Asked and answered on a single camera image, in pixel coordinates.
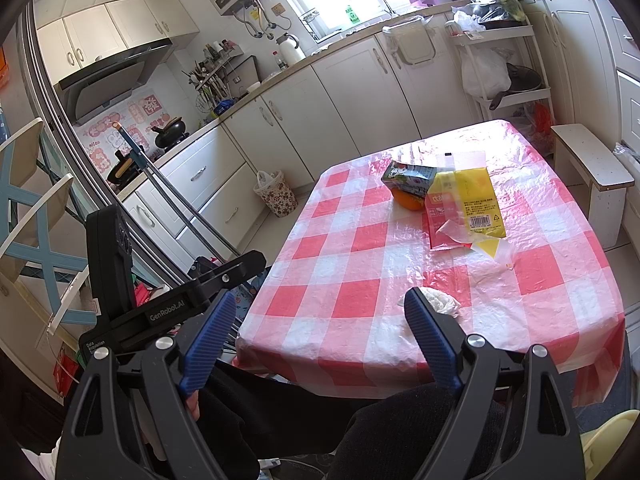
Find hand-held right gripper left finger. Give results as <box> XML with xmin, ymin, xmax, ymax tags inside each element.
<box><xmin>55</xmin><ymin>290</ymin><xmax>251</xmax><ymax>480</ymax></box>

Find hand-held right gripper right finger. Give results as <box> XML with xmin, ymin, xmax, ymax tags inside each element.
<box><xmin>404</xmin><ymin>287</ymin><xmax>586</xmax><ymax>480</ymax></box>

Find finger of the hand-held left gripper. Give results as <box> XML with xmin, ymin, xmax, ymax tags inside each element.
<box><xmin>189</xmin><ymin>251</ymin><xmax>268</xmax><ymax>302</ymax></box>

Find small white tissue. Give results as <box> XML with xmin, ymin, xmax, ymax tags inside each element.
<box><xmin>396</xmin><ymin>287</ymin><xmax>461</xmax><ymax>320</ymax></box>

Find red foil wrapper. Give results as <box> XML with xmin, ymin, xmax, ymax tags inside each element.
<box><xmin>426</xmin><ymin>190</ymin><xmax>473</xmax><ymax>252</ymax></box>

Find yellow snack packet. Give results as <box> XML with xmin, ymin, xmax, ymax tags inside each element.
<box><xmin>434</xmin><ymin>151</ymin><xmax>507</xmax><ymax>261</ymax></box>

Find flowered blue bag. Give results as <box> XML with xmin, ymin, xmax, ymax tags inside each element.
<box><xmin>227</xmin><ymin>280</ymin><xmax>258</xmax><ymax>321</ymax></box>

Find black wok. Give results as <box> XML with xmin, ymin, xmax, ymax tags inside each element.
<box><xmin>106</xmin><ymin>157</ymin><xmax>141</xmax><ymax>184</ymax></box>

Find flowered wastebasket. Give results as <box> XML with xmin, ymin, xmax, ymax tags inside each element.
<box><xmin>252</xmin><ymin>170</ymin><xmax>299</xmax><ymax>218</ymax></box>

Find person's black trousers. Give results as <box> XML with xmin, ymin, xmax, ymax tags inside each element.
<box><xmin>192</xmin><ymin>360</ymin><xmax>506</xmax><ymax>480</ymax></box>

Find pink checkered plastic tablecloth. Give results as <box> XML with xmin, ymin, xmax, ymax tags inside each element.
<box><xmin>234</xmin><ymin>119</ymin><xmax>627</xmax><ymax>408</ymax></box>

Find black cooking pot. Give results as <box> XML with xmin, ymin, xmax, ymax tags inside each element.
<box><xmin>152</xmin><ymin>116</ymin><xmax>190</xmax><ymax>149</ymax></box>

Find grey range hood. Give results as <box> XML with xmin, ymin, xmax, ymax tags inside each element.
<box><xmin>56</xmin><ymin>37</ymin><xmax>174</xmax><ymax>127</ymax></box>

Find pale yellow plastic object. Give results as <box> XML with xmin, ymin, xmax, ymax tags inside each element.
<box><xmin>582</xmin><ymin>410</ymin><xmax>640</xmax><ymax>480</ymax></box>

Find white base kitchen cabinets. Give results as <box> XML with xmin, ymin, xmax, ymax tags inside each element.
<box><xmin>120</xmin><ymin>0</ymin><xmax>640</xmax><ymax>261</ymax></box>

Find white thermos jug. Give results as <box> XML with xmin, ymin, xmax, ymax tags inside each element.
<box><xmin>275</xmin><ymin>32</ymin><xmax>307</xmax><ymax>67</ymax></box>

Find white wooden stool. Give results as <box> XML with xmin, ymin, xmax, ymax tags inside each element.
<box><xmin>550</xmin><ymin>124</ymin><xmax>636</xmax><ymax>249</ymax></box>

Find red plastic bag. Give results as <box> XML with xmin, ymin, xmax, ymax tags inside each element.
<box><xmin>522</xmin><ymin>102</ymin><xmax>555</xmax><ymax>153</ymax></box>

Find large white plastic bag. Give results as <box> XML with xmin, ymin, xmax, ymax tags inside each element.
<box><xmin>460</xmin><ymin>49</ymin><xmax>512</xmax><ymax>99</ymax></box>

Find black frying pan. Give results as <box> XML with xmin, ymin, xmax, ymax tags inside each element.
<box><xmin>487</xmin><ymin>62</ymin><xmax>543</xmax><ymax>112</ymax></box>

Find white hanging cabinet bin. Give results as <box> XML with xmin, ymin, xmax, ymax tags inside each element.
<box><xmin>382</xmin><ymin>14</ymin><xmax>436</xmax><ymax>67</ymax></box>

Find white utility cart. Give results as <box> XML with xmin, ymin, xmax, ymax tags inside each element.
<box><xmin>446</xmin><ymin>20</ymin><xmax>555</xmax><ymax>128</ymax></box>

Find small white plastic bag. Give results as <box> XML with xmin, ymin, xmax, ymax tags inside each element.
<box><xmin>445</xmin><ymin>7</ymin><xmax>486</xmax><ymax>36</ymax></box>

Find dark bag of vegetables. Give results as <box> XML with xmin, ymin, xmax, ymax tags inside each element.
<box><xmin>469</xmin><ymin>0</ymin><xmax>527</xmax><ymax>24</ymax></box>

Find grey dustpan handle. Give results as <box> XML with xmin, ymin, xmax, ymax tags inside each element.
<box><xmin>131</xmin><ymin>145</ymin><xmax>242</xmax><ymax>260</ymax></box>

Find grey broom handle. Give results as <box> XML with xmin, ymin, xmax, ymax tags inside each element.
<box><xmin>112</xmin><ymin>121</ymin><xmax>211</xmax><ymax>261</ymax></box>

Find pink wall sticker sheet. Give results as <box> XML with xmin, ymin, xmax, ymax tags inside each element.
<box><xmin>75</xmin><ymin>87</ymin><xmax>173</xmax><ymax>173</ymax></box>

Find wall utensil rack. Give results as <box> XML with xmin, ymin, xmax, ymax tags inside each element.
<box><xmin>187</xmin><ymin>40</ymin><xmax>261</xmax><ymax>111</ymax></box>

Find white wall kitchen cabinets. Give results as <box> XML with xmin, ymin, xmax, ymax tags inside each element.
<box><xmin>35</xmin><ymin>0</ymin><xmax>201</xmax><ymax>71</ymax></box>

